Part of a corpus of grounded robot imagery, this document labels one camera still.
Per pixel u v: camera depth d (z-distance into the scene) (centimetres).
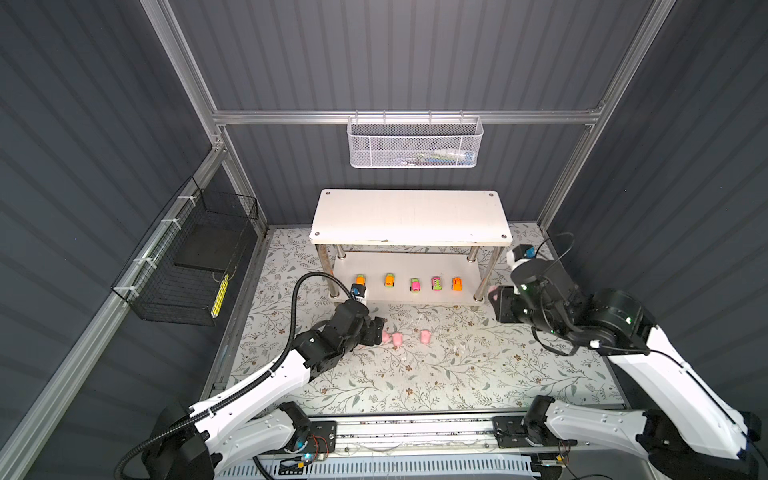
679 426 40
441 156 92
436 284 93
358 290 70
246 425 55
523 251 53
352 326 59
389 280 94
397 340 89
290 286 104
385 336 89
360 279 93
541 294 42
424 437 75
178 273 72
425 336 89
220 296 68
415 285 93
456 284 93
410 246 113
